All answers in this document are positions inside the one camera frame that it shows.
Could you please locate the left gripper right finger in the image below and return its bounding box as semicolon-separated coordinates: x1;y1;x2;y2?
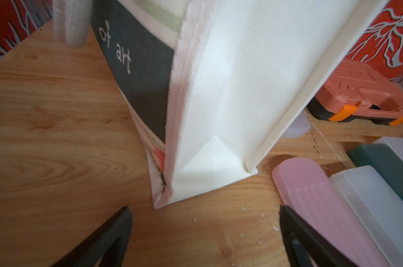
279;205;356;267

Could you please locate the translucent plastic pencil box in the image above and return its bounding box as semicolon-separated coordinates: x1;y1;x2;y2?
374;137;403;162

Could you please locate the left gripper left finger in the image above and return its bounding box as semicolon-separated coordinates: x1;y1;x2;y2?
53;206;133;267

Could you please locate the dark green pencil case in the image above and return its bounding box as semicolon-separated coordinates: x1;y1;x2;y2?
347;144;403;201

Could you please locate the pink pencil case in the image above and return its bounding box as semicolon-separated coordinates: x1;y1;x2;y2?
272;158;388;267

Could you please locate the orange plastic tool case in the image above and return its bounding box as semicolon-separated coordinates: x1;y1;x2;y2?
308;59;403;126

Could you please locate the white canvas tote bag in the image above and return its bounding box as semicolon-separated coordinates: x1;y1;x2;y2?
53;1;387;209

